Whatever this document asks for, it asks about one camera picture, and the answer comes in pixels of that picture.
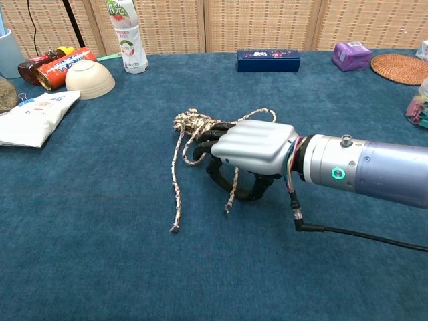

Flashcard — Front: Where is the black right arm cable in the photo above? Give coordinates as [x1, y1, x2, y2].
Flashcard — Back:
[289, 190, 428, 253]

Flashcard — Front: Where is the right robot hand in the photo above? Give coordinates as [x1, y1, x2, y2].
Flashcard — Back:
[193, 119, 300, 201]

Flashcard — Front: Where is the beige bowl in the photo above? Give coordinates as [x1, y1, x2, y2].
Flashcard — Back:
[64, 59, 116, 100]

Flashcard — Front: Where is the black stand pole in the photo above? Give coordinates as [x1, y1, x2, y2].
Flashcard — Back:
[62, 0, 86, 49]

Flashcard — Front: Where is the white drink bottle green cap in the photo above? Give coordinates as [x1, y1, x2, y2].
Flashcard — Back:
[106, 0, 150, 74]

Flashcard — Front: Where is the bamboo folding screen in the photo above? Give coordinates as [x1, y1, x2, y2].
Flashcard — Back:
[0, 0, 428, 60]

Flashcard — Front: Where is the white plastic powder bag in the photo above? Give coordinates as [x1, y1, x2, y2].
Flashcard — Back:
[0, 90, 82, 148]

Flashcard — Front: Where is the teal handled brush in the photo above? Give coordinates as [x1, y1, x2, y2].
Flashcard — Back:
[96, 51, 124, 62]

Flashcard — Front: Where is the orange red snack can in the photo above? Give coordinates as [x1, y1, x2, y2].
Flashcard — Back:
[35, 47, 98, 92]

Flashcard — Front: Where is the clear jar of coloured clips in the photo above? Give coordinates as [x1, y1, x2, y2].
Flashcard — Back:
[405, 77, 428, 128]

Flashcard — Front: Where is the blue binder clip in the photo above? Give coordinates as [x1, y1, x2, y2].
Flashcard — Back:
[16, 92, 36, 108]

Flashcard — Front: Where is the purple tissue pack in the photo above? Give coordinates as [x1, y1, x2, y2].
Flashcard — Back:
[330, 41, 373, 72]

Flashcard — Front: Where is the blue felt table mat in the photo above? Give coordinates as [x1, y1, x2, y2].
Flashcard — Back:
[0, 48, 428, 321]

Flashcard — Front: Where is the dark blue rectangular box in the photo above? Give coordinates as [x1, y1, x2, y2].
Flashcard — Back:
[236, 48, 301, 73]

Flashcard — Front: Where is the light blue handled mug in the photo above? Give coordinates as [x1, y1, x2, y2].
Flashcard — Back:
[0, 28, 26, 80]

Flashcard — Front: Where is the brown syrup bottle yellow cap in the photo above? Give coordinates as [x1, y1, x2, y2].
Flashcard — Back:
[17, 45, 76, 86]

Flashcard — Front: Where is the braided multicolour rope bundle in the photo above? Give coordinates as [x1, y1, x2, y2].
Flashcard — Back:
[169, 107, 278, 233]

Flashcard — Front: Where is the thin black hanging cable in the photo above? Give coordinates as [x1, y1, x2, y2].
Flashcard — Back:
[26, 0, 38, 58]

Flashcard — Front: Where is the round woven rattan coaster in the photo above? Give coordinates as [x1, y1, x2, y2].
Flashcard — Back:
[370, 53, 428, 86]

